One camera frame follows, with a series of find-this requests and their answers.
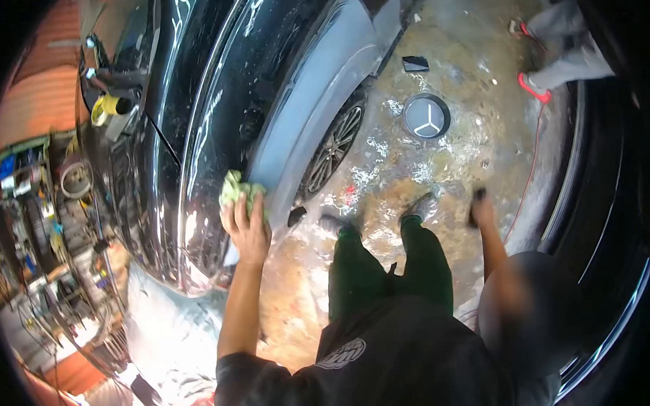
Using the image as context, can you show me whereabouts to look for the person's left fingers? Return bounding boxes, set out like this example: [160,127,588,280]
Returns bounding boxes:
[219,192,268,229]

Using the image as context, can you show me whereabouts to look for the black hand tool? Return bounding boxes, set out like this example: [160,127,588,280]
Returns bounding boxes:
[466,187,489,230]

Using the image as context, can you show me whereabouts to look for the thin red hose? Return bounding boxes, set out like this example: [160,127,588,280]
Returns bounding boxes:
[497,103,552,246]

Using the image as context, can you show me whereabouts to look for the green cleaning cloth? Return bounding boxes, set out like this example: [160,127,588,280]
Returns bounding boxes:
[218,168,269,225]

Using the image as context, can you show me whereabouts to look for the person's body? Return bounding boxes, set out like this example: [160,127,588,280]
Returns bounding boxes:
[209,289,564,406]

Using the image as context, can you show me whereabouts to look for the cluttered workshop shelf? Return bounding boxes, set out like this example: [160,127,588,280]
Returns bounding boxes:
[0,132,130,376]

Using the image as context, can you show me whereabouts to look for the round black bucket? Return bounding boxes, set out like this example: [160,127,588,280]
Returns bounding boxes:
[402,92,453,141]

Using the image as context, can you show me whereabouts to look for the person's left hand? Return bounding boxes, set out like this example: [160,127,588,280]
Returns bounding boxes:
[219,192,275,270]

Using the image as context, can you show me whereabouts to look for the black parked car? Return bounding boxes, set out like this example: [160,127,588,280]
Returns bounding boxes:
[498,0,650,406]

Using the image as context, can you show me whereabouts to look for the person's right hand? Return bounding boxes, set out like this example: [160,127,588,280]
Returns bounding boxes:
[470,189,497,230]

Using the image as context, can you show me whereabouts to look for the yellow bottle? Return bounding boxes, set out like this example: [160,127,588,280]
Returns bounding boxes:
[89,93,135,127]

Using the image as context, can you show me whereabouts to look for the car wheel with spoked rim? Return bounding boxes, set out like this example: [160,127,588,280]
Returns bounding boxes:
[294,88,372,202]

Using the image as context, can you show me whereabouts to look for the black wet car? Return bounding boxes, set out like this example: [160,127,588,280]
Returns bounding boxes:
[73,0,443,301]

